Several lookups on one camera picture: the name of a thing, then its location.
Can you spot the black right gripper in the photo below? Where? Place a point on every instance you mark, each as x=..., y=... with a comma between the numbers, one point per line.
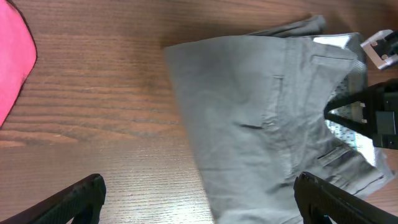
x=355, y=112

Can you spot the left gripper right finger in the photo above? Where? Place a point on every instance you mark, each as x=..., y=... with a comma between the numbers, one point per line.
x=320, y=202

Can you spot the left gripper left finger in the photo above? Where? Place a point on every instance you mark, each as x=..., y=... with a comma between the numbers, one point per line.
x=79, y=203

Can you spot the grey shorts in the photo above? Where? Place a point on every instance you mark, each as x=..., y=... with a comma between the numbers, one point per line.
x=253, y=106

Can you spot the red printed t-shirt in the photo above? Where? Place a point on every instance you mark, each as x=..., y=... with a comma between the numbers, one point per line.
x=18, y=55

